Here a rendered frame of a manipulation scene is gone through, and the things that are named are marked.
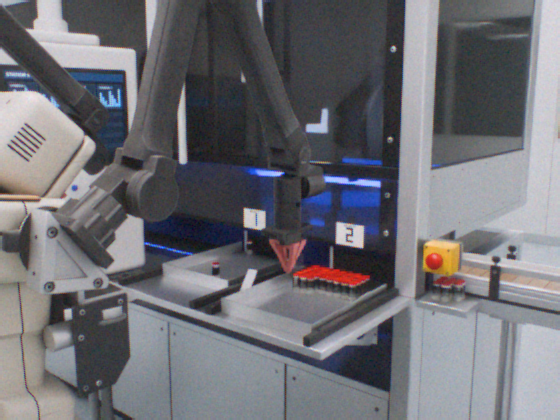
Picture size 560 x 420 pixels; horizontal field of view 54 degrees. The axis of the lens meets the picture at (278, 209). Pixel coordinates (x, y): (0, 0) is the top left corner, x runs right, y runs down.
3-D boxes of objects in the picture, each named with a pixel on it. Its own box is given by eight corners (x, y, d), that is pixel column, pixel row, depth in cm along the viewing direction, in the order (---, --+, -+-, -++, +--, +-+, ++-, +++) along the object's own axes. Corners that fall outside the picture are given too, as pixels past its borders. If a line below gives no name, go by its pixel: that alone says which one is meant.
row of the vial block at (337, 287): (300, 286, 151) (300, 270, 150) (358, 300, 140) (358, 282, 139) (295, 288, 149) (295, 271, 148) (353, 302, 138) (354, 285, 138)
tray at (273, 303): (303, 277, 159) (303, 266, 158) (385, 296, 143) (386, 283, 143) (221, 312, 132) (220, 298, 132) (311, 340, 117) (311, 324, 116)
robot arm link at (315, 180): (266, 142, 114) (299, 148, 109) (301, 138, 123) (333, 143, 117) (264, 198, 117) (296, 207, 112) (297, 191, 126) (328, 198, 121)
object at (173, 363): (177, 319, 360) (173, 185, 344) (506, 433, 234) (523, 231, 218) (29, 377, 283) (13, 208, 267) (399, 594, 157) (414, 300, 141)
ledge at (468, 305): (438, 292, 152) (438, 286, 152) (485, 302, 144) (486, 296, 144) (416, 307, 141) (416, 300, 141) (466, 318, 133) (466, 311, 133)
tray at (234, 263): (241, 251, 188) (241, 241, 187) (303, 264, 172) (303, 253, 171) (162, 274, 162) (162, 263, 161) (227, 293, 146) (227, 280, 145)
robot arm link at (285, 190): (267, 173, 114) (289, 175, 110) (288, 169, 119) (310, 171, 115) (268, 206, 115) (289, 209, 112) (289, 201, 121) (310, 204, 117)
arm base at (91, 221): (31, 215, 80) (70, 228, 72) (72, 178, 84) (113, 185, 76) (69, 254, 85) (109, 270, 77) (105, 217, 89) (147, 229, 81)
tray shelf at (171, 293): (230, 254, 191) (230, 249, 191) (421, 297, 149) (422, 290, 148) (112, 289, 154) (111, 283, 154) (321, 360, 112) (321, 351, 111)
